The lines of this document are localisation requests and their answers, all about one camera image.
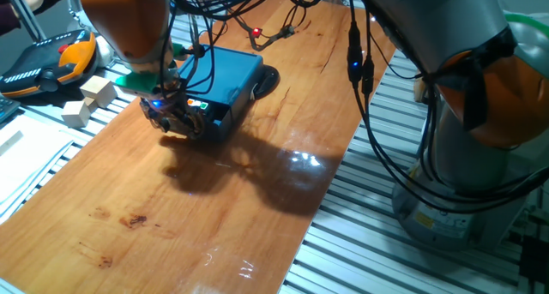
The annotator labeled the large wooden block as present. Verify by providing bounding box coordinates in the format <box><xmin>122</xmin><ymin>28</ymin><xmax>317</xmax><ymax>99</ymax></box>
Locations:
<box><xmin>79</xmin><ymin>75</ymin><xmax>118</xmax><ymax>109</ymax></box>

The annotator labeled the black cable with inline plug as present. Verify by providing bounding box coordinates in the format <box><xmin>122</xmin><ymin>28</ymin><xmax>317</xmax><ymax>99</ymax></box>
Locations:
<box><xmin>359</xmin><ymin>2</ymin><xmax>549</xmax><ymax>207</ymax></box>

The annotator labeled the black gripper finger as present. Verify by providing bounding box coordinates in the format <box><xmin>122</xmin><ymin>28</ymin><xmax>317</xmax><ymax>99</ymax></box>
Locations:
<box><xmin>186</xmin><ymin>113</ymin><xmax>207</xmax><ymax>140</ymax></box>
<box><xmin>160</xmin><ymin>118</ymin><xmax>190</xmax><ymax>139</ymax></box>

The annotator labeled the slanted grey metal bar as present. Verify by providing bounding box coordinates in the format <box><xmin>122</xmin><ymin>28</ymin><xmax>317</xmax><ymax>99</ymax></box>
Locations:
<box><xmin>3</xmin><ymin>0</ymin><xmax>46</xmax><ymax>42</ymax></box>

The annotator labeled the blue-grey sliding drawer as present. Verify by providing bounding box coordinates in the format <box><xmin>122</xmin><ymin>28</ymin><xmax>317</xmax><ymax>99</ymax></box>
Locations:
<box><xmin>188</xmin><ymin>99</ymin><xmax>235</xmax><ymax>143</ymax></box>

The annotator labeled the medium wooden block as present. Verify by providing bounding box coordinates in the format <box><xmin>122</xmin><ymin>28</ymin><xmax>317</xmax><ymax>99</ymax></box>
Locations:
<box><xmin>61</xmin><ymin>99</ymin><xmax>91</xmax><ymax>129</ymax></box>

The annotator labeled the flat wooden strip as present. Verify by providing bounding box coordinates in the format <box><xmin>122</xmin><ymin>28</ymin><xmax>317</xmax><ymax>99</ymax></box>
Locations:
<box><xmin>0</xmin><ymin>129</ymin><xmax>25</xmax><ymax>157</ymax></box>

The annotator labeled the black wrist cable bundle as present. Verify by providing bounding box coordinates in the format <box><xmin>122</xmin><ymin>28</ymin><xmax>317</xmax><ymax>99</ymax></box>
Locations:
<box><xmin>158</xmin><ymin>0</ymin><xmax>325</xmax><ymax>93</ymax></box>

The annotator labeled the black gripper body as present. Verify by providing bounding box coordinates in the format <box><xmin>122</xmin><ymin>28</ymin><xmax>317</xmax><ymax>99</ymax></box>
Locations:
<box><xmin>139</xmin><ymin>92</ymin><xmax>192</xmax><ymax>132</ymax></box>

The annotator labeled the black cable with blue light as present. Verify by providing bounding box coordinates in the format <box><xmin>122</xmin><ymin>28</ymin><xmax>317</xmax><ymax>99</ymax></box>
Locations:
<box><xmin>342</xmin><ymin>0</ymin><xmax>549</xmax><ymax>216</ymax></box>

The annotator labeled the glossy wooden board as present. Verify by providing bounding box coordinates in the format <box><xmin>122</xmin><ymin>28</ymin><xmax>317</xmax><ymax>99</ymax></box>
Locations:
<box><xmin>0</xmin><ymin>0</ymin><xmax>408</xmax><ymax>294</ymax></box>

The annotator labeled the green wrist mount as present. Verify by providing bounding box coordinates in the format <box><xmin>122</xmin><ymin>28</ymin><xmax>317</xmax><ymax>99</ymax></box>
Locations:
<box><xmin>114</xmin><ymin>43</ymin><xmax>190</xmax><ymax>97</ymax></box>

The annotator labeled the black and orange teach pendant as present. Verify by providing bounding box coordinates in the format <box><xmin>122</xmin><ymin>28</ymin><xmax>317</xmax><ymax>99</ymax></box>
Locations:
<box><xmin>0</xmin><ymin>29</ymin><xmax>99</xmax><ymax>99</ymax></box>

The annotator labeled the black oval plastic base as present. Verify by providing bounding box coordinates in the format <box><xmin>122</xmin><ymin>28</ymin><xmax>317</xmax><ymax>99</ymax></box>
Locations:
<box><xmin>251</xmin><ymin>65</ymin><xmax>281</xmax><ymax>101</ymax></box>

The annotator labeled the white paper stack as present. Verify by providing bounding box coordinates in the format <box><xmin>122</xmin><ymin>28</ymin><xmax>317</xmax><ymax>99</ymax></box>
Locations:
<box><xmin>0</xmin><ymin>113</ymin><xmax>76</xmax><ymax>225</ymax></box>

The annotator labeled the forearm in dark sleeve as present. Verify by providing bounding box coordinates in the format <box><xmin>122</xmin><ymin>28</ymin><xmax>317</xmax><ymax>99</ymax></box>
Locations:
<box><xmin>0</xmin><ymin>10</ymin><xmax>22</xmax><ymax>37</ymax></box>

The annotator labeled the blue-grey drawer case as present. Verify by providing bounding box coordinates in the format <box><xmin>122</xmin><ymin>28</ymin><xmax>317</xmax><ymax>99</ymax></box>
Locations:
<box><xmin>178</xmin><ymin>44</ymin><xmax>265</xmax><ymax>130</ymax></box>

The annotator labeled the black keyboard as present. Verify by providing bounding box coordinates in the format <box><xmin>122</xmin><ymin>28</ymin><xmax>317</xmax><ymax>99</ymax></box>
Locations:
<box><xmin>0</xmin><ymin>95</ymin><xmax>21</xmax><ymax>124</ymax></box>

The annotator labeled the white Rubik's cube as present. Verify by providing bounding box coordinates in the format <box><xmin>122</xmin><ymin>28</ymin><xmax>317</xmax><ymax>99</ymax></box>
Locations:
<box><xmin>186</xmin><ymin>97</ymin><xmax>210</xmax><ymax>111</ymax></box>

